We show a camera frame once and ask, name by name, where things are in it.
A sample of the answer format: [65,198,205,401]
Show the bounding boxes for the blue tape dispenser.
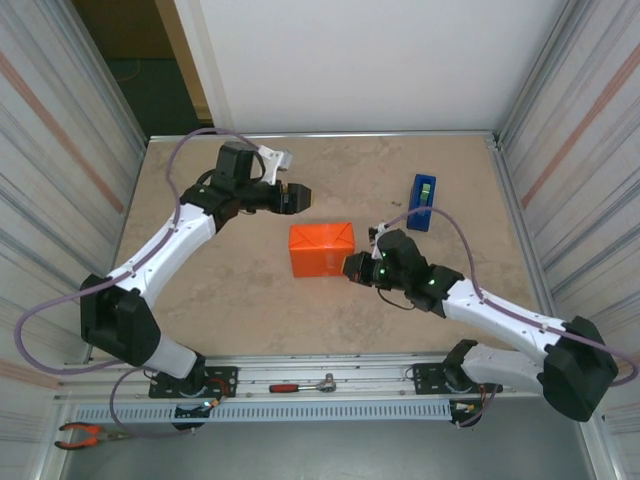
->
[406,173,438,232]

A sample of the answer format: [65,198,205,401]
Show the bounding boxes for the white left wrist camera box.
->
[257,144,294,185]

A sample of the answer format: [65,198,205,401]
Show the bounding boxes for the aluminium table edge rail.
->
[147,130,501,147]

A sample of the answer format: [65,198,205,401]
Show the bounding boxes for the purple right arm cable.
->
[382,207,640,429]

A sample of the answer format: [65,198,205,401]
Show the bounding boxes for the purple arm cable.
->
[382,207,640,429]
[13,128,271,437]

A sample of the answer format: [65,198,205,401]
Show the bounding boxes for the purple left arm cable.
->
[13,128,271,437]

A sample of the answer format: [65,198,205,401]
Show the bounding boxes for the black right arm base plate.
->
[412,360,504,396]

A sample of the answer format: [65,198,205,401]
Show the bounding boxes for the aluminium mounting rail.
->
[54,353,599,401]

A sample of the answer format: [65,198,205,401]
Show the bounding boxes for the red-handled ratchet wrench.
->
[268,372,341,395]

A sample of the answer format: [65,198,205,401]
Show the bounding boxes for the white slotted cable duct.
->
[73,399,454,424]

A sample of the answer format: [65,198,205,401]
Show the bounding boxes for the orange floor cord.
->
[115,57,141,84]

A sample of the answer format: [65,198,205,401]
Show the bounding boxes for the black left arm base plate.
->
[148,365,239,400]

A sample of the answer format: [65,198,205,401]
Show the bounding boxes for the striped translucent enclosure panel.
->
[0,0,150,480]
[492,0,640,480]

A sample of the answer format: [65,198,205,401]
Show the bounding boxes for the orange-handled pliers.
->
[53,422,127,450]

